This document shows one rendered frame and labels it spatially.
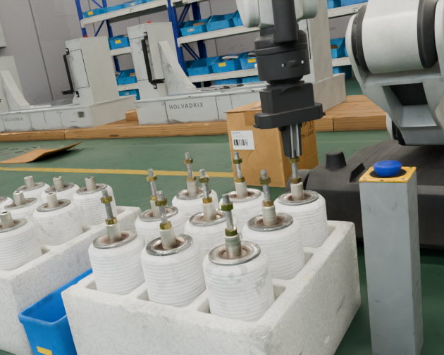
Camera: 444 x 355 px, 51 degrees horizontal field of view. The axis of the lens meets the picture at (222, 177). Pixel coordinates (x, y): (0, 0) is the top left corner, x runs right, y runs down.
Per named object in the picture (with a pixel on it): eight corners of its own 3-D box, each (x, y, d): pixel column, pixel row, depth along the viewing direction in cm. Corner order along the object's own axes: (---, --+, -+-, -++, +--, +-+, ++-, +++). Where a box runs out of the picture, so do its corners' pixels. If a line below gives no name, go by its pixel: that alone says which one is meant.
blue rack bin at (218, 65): (230, 69, 661) (228, 54, 656) (254, 66, 640) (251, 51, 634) (211, 74, 622) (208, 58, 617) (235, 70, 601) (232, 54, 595)
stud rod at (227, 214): (234, 242, 67) (226, 192, 65) (237, 244, 66) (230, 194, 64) (227, 244, 67) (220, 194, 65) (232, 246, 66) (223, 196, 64)
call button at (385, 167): (378, 172, 74) (377, 159, 74) (404, 172, 72) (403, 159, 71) (371, 179, 71) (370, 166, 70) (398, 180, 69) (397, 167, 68)
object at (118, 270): (162, 312, 89) (144, 225, 84) (163, 341, 80) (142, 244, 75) (111, 322, 88) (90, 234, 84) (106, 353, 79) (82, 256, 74)
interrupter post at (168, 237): (177, 248, 72) (174, 228, 71) (162, 251, 72) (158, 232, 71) (177, 242, 75) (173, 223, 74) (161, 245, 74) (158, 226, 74)
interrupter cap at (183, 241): (196, 251, 70) (195, 247, 70) (146, 261, 69) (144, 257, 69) (191, 234, 77) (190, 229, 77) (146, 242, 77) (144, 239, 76)
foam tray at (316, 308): (202, 279, 115) (190, 210, 110) (361, 304, 94) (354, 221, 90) (83, 381, 84) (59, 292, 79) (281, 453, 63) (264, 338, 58)
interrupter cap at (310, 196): (305, 190, 90) (304, 187, 90) (327, 199, 83) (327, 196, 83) (270, 200, 88) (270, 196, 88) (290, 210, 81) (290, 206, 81)
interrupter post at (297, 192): (300, 196, 87) (298, 179, 86) (307, 199, 85) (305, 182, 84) (289, 200, 86) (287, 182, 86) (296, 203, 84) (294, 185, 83)
